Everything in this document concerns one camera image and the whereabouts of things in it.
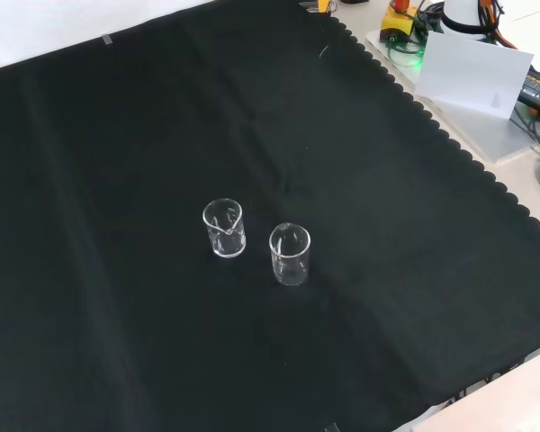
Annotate clear glass beaker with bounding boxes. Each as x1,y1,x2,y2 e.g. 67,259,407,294
268,221,312,287
202,197,247,259

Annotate black cloth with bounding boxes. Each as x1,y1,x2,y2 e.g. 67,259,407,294
0,0,540,432

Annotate yellow stop button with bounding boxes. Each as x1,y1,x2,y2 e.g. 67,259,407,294
382,0,419,41

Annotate pale white board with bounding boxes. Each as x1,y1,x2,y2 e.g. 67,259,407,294
413,30,536,122

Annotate green cable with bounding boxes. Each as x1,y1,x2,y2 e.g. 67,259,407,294
385,35,428,69

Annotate grey metal base plate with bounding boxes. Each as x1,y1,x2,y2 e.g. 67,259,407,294
364,25,540,164

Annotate thin black cable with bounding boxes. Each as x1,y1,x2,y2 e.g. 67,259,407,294
508,102,540,153

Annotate orange cable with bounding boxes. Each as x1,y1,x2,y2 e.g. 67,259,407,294
475,0,522,50

